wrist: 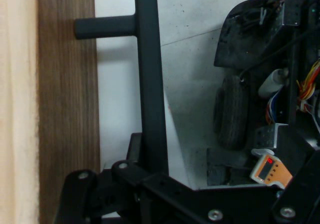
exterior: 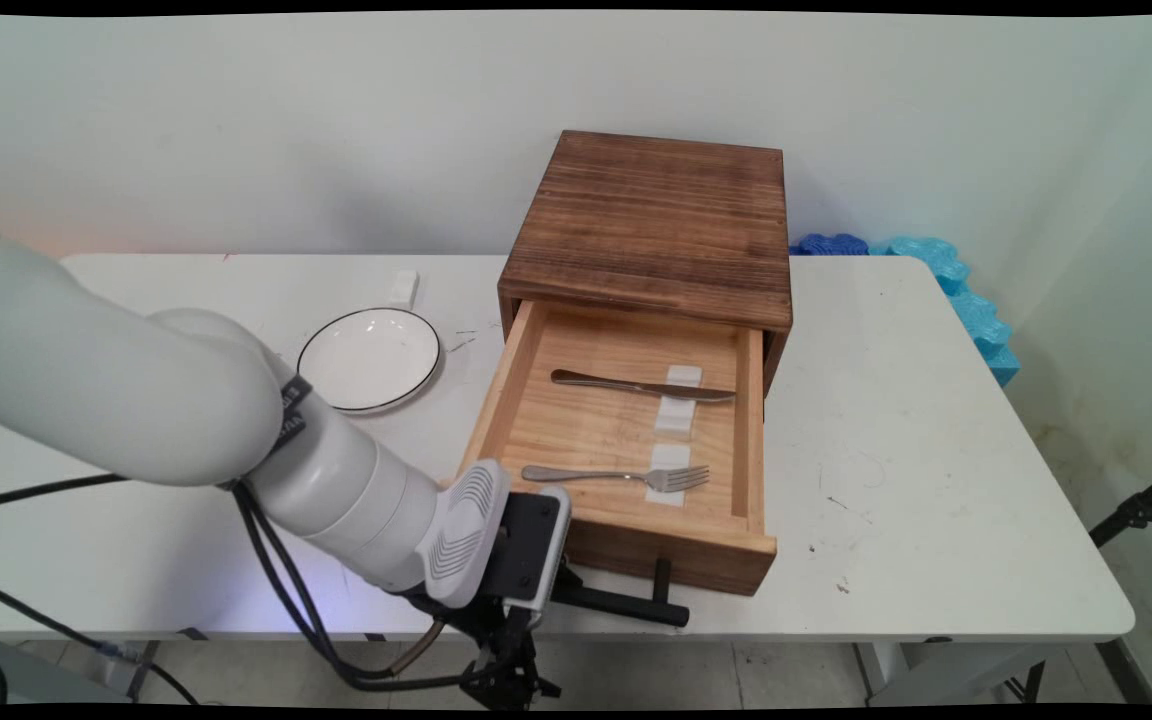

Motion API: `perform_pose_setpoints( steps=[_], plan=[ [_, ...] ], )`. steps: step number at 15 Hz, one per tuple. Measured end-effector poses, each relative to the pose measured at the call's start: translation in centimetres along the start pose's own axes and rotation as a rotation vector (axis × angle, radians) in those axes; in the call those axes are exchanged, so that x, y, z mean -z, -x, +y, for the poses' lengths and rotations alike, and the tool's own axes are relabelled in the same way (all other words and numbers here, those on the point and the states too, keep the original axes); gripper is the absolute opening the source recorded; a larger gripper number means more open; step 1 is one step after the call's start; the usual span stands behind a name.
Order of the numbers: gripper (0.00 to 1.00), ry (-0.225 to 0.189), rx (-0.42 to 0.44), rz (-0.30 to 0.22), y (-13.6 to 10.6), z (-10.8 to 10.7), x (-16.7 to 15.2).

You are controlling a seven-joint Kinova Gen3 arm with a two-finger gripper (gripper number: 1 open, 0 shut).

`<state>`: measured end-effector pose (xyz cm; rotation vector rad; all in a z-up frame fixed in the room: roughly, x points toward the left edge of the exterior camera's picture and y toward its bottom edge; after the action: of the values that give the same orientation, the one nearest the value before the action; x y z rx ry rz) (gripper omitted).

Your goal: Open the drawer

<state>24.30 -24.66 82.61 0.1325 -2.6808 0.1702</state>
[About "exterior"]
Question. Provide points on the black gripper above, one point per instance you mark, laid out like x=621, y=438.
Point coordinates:
x=496, y=630

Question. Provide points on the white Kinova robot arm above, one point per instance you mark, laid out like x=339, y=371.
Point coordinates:
x=136, y=390

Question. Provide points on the silver fork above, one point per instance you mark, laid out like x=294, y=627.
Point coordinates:
x=586, y=475

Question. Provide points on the small white block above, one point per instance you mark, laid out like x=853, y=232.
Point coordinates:
x=674, y=415
x=403, y=288

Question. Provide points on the silver table knife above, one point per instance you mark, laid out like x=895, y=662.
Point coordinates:
x=626, y=384

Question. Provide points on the white plate with black rim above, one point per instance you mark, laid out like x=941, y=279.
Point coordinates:
x=368, y=360

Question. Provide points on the black metal table leg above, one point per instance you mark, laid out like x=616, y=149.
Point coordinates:
x=1126, y=672
x=141, y=672

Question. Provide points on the dark wooden cabinet case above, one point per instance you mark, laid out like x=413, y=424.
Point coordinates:
x=656, y=215

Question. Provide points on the dark blue foam piece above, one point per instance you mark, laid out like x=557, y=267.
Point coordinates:
x=829, y=245

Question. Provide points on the light blue foam piece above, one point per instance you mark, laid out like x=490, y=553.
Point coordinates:
x=976, y=320

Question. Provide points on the black tripod stand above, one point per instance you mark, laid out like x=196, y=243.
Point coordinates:
x=1136, y=515

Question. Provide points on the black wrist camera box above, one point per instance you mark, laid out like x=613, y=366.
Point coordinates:
x=526, y=545

